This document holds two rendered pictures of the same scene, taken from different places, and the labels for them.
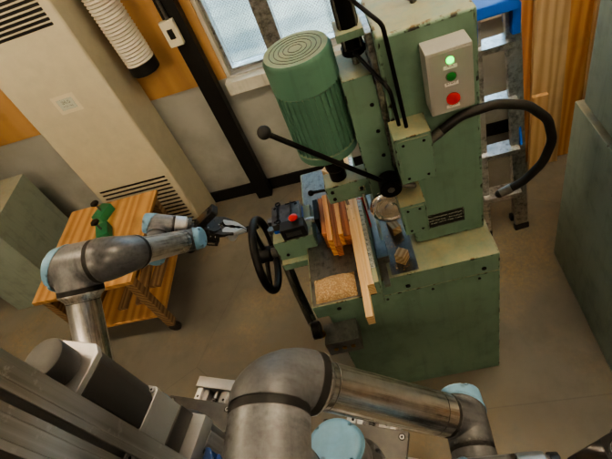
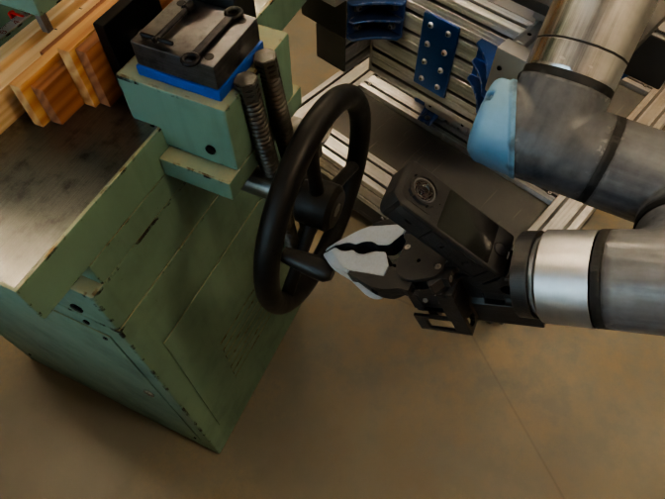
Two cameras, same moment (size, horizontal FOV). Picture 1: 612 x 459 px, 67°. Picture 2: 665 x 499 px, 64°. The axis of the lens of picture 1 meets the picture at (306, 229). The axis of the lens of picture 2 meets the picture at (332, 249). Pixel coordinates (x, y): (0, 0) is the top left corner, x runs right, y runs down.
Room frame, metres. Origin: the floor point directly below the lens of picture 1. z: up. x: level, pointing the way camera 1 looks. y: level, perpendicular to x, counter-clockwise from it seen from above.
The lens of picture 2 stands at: (1.54, 0.26, 1.33)
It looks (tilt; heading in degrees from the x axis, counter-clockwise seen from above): 57 degrees down; 190
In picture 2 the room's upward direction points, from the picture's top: straight up
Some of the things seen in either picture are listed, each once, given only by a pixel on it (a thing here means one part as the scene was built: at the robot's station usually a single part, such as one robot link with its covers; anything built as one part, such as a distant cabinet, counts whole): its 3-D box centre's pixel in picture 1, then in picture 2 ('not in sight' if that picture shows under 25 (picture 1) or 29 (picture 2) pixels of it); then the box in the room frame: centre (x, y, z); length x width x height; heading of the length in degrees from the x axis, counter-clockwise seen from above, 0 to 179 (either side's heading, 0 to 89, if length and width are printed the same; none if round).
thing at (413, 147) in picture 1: (413, 149); not in sight; (0.87, -0.33, 1.22); 0.09 x 0.08 x 0.15; 76
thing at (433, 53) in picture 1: (447, 75); not in sight; (0.86, -0.44, 1.40); 0.10 x 0.06 x 0.16; 76
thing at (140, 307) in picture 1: (120, 265); not in sight; (2.03, 1.05, 0.32); 0.66 x 0.57 x 0.64; 163
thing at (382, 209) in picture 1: (391, 205); not in sight; (0.92, -0.25, 1.02); 0.12 x 0.03 x 0.12; 76
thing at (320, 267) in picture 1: (323, 234); (160, 94); (1.07, -0.05, 0.87); 0.61 x 0.30 x 0.06; 166
